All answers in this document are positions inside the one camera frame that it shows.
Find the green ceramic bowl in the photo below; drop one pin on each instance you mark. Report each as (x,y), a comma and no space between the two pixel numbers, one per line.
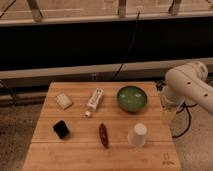
(131,98)

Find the small beige soap block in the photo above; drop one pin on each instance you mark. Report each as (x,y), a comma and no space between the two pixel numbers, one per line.
(63,101)

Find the white tube with cap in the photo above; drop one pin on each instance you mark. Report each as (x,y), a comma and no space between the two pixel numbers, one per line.
(94,101)

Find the dark red chili pepper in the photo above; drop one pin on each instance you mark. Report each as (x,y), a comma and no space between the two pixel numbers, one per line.
(103,135)

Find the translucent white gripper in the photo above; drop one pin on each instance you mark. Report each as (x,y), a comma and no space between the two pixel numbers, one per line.
(168,114)

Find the black eraser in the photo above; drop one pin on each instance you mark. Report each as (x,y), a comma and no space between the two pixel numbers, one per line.
(61,129)

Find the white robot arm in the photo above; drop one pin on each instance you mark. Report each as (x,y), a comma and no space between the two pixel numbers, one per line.
(183,82)

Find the wooden cutting board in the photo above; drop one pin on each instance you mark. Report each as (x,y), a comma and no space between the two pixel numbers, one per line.
(82,128)

